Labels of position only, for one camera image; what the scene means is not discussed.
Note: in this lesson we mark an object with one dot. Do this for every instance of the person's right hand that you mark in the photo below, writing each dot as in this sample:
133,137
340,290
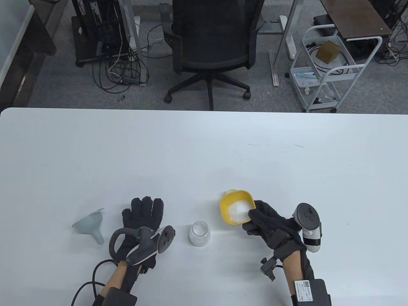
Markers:
271,223

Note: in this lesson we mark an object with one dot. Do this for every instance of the person's left hand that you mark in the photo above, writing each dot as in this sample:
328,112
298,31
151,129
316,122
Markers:
143,213

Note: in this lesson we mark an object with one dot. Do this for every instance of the yellow plastic bowl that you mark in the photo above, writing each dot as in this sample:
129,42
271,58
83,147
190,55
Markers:
228,207

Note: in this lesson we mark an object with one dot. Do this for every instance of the pale yellow press dispenser lid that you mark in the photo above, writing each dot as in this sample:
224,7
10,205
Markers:
231,192

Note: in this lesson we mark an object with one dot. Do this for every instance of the grey plastic funnel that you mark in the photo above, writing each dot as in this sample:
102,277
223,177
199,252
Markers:
87,224

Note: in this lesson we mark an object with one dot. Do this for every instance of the clear press dispenser jar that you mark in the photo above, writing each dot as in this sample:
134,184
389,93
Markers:
200,237

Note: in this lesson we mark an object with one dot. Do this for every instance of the person's left forearm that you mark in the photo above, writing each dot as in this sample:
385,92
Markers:
116,280

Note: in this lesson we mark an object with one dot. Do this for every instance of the person's right forearm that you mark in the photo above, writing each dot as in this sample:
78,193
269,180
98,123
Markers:
293,267

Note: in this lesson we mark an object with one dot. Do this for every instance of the black tracking controller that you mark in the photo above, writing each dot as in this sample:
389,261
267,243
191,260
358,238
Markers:
307,216
143,248

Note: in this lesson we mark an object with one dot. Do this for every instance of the white rolling cart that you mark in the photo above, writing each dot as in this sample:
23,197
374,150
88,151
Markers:
302,95

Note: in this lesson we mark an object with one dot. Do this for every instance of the white packet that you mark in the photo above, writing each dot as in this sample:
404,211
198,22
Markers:
306,82

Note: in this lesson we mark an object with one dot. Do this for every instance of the aluminium rails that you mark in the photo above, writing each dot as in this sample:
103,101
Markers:
272,63

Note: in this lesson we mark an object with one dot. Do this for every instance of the white desk foot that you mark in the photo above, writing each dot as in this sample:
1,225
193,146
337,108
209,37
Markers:
290,44

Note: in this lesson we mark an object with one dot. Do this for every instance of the brown cardboard box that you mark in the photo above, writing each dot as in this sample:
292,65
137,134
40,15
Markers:
328,51

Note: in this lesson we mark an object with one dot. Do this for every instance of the black equipment rack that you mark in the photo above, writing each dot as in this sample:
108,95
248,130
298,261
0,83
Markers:
102,32

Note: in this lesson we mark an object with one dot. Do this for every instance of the black mesh office chair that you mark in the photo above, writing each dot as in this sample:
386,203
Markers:
210,38

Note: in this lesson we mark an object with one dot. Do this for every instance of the dark wooden cabinet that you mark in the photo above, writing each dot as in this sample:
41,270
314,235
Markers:
41,35

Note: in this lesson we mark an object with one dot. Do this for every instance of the black flat device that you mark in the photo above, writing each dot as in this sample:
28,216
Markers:
323,19

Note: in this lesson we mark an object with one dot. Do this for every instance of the pale partition panel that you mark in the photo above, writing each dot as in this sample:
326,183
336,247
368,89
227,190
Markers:
12,32

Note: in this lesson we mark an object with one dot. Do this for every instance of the dark wooden side table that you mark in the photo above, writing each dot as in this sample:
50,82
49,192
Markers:
357,16

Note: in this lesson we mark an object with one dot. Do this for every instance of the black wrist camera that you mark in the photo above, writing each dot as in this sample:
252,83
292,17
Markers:
269,269

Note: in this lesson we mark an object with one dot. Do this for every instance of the white metal desk frame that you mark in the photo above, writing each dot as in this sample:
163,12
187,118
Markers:
135,35
285,35

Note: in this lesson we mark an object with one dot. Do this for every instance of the grey metal base plate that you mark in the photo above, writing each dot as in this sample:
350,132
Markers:
271,27

